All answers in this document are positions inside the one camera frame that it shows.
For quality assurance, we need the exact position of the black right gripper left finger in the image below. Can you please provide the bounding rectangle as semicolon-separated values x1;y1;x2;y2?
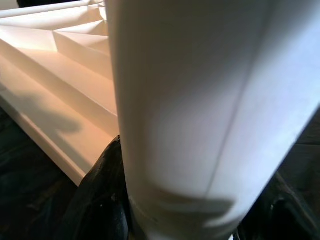
58;134;131;240

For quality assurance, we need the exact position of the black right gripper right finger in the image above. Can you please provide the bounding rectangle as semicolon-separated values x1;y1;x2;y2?
236;173;320;240

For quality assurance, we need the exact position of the white plastic table leg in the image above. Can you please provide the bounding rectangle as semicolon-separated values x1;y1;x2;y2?
104;0;320;240

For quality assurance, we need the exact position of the white plastic table top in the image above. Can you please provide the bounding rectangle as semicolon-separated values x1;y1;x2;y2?
0;0;121;187

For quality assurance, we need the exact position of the black plastic table cover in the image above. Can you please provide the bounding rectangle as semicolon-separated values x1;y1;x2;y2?
0;98;320;240

